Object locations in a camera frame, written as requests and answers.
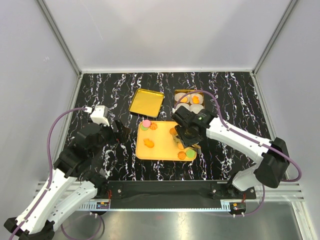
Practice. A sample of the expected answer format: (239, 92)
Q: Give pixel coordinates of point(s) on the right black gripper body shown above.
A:
(186, 137)

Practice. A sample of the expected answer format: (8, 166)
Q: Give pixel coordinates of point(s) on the pink round cookie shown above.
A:
(146, 123)

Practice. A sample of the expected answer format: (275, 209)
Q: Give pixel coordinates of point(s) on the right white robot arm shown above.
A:
(269, 156)

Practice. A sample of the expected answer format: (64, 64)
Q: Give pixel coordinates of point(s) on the round dotted biscuit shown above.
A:
(185, 100)

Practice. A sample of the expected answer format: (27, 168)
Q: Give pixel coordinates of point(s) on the orange swirl cookie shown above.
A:
(153, 126)
(182, 155)
(172, 131)

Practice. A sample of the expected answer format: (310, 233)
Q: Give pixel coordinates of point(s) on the gold cookie tin box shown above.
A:
(188, 92)

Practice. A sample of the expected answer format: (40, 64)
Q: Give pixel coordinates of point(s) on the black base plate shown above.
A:
(217, 189)

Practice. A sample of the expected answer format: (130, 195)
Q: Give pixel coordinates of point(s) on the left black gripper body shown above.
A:
(119, 135)

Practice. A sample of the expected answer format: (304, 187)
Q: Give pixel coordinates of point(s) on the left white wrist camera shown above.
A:
(98, 114)

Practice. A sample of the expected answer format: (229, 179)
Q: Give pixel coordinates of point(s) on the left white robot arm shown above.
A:
(70, 183)

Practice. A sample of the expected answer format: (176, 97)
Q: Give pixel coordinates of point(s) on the yellow plastic tray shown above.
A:
(165, 148)

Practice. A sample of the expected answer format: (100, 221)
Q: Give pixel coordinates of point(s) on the white paper cup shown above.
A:
(201, 99)
(196, 108)
(178, 96)
(182, 105)

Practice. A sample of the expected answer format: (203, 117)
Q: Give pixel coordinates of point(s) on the green round cookie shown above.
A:
(143, 128)
(190, 153)

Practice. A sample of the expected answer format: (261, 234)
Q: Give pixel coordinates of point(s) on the gold tin lid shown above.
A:
(147, 102)

